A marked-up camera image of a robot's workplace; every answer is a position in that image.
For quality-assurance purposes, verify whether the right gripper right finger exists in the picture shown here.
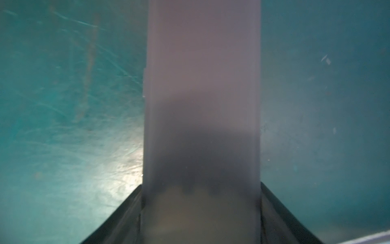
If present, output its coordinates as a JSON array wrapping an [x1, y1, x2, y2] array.
[[260, 183, 323, 244]]

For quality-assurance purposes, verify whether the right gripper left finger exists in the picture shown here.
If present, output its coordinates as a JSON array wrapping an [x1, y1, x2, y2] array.
[[81, 185, 142, 244]]

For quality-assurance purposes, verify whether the narrow frosted pencil case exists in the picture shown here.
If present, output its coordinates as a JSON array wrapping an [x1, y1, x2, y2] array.
[[141, 1, 261, 244]]

